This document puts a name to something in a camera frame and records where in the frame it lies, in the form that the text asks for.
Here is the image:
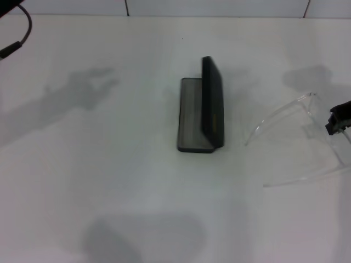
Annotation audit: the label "clear transparent glasses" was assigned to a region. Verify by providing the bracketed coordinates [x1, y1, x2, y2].
[244, 92, 351, 188]

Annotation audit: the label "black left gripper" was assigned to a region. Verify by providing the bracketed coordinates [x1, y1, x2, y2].
[0, 0, 22, 18]

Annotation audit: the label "black glasses case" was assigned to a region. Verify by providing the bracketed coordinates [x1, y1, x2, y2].
[175, 55, 226, 155]

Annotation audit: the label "black cable with metal connector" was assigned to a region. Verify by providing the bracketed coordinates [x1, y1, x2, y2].
[0, 3, 33, 61]

